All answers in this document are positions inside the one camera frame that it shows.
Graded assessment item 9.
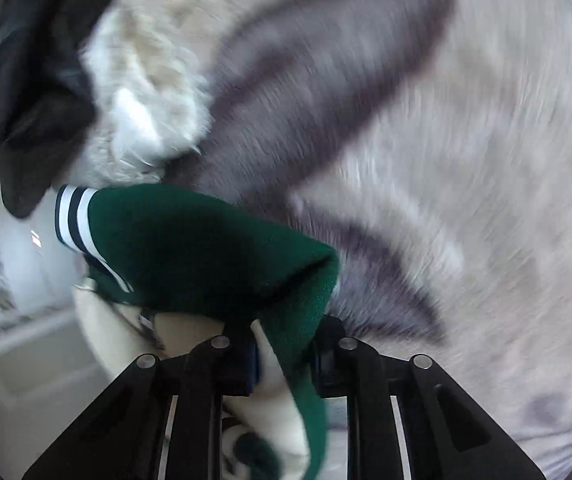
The green varsity jacket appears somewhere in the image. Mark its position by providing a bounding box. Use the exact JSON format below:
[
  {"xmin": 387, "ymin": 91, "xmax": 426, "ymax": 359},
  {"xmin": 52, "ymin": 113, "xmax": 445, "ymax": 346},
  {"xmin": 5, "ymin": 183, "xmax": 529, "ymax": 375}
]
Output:
[{"xmin": 54, "ymin": 182, "xmax": 341, "ymax": 480}]

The cream fluffy garment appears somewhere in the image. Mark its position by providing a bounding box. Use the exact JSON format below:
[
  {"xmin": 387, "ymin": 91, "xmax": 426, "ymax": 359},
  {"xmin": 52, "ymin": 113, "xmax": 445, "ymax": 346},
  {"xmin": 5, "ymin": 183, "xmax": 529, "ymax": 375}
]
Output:
[{"xmin": 73, "ymin": 0, "xmax": 247, "ymax": 189}]

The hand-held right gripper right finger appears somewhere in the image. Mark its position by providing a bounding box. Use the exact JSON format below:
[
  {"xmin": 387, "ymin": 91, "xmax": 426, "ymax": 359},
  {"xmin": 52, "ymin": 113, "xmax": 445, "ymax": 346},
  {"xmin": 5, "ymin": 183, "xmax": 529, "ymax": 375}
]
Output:
[{"xmin": 310, "ymin": 316, "xmax": 548, "ymax": 480}]

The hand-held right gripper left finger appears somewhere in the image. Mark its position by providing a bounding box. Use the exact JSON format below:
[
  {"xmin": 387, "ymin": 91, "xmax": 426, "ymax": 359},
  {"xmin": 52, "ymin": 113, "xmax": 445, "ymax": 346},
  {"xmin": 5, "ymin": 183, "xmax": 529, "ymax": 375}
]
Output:
[{"xmin": 22, "ymin": 332, "xmax": 259, "ymax": 480}]

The floral printed blanket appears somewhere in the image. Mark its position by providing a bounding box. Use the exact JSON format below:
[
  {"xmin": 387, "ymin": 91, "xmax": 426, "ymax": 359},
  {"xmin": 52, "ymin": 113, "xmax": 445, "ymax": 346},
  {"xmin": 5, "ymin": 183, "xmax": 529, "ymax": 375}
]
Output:
[{"xmin": 80, "ymin": 0, "xmax": 572, "ymax": 472}]

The white cabinet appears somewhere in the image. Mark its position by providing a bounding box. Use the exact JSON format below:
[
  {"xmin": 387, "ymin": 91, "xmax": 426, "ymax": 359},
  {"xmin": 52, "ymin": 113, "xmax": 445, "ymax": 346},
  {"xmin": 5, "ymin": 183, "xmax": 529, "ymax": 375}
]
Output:
[{"xmin": 0, "ymin": 165, "xmax": 116, "ymax": 463}]

